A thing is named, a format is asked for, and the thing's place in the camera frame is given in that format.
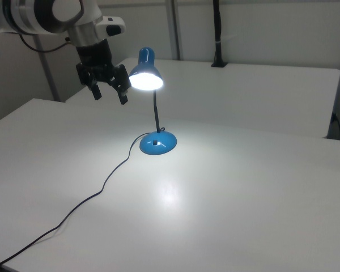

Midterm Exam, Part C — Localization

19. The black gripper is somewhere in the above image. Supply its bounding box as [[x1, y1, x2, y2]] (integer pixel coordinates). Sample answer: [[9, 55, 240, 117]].
[[74, 39, 131, 105]]

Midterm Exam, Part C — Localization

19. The blue gooseneck desk lamp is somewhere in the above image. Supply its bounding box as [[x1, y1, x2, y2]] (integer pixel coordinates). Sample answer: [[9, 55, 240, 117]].
[[129, 46, 177, 156]]

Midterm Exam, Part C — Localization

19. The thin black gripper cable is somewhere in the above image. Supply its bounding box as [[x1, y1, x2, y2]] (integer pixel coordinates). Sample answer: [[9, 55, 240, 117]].
[[18, 34, 72, 54]]

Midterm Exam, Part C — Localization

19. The grey metal partition post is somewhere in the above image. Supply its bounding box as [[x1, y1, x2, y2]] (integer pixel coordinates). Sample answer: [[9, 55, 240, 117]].
[[164, 0, 185, 61]]

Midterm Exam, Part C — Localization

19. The black lamp power cable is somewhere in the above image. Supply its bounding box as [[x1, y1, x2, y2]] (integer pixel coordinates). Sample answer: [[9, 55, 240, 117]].
[[0, 127, 167, 269]]

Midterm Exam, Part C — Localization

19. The black clamped camera pole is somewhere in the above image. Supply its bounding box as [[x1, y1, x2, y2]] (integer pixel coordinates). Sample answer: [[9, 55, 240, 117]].
[[210, 0, 229, 69]]

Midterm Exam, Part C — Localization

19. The black wall cable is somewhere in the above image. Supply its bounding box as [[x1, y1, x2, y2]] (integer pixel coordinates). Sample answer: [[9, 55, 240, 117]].
[[331, 112, 340, 141]]

